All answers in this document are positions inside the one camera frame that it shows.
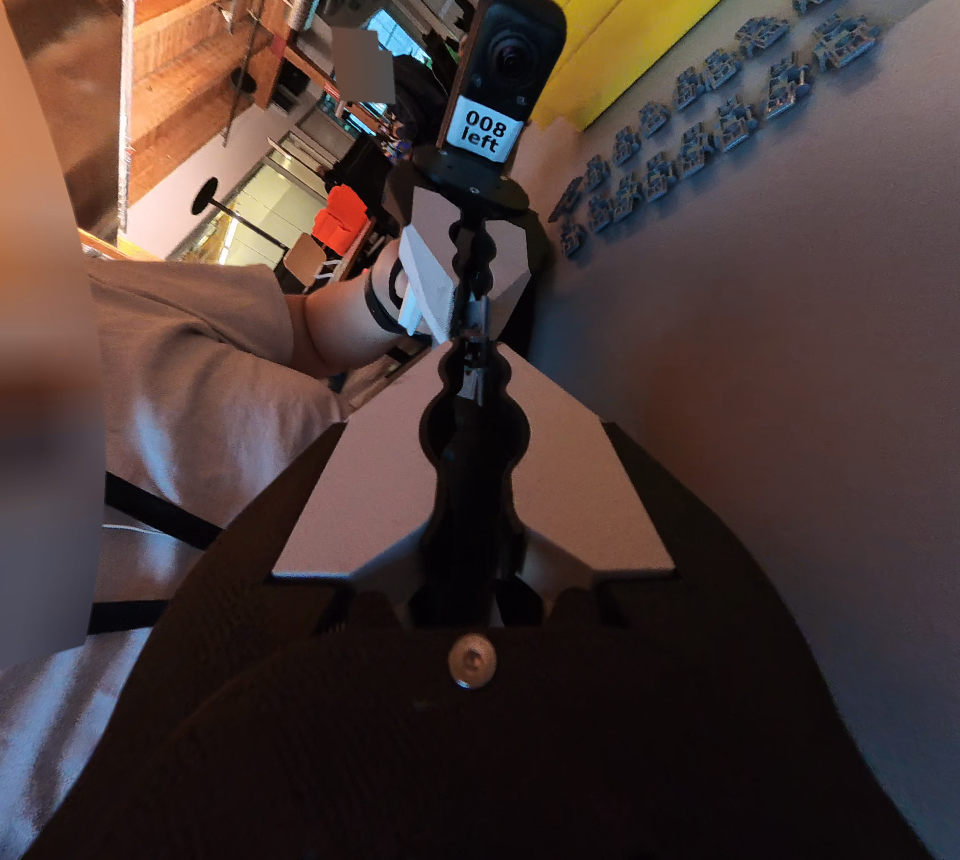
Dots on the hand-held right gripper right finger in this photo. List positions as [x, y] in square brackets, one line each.
[592, 500]

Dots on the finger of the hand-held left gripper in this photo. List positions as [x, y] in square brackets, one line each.
[514, 253]
[431, 253]

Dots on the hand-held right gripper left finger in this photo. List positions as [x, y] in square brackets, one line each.
[360, 500]

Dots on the row of grey track links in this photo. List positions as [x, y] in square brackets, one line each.
[712, 118]

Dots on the person's left forearm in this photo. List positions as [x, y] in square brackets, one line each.
[337, 328]

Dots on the person's left hand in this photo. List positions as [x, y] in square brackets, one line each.
[385, 262]

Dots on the orange chair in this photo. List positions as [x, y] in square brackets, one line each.
[341, 219]

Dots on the black round-base pole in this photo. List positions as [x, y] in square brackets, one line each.
[206, 197]

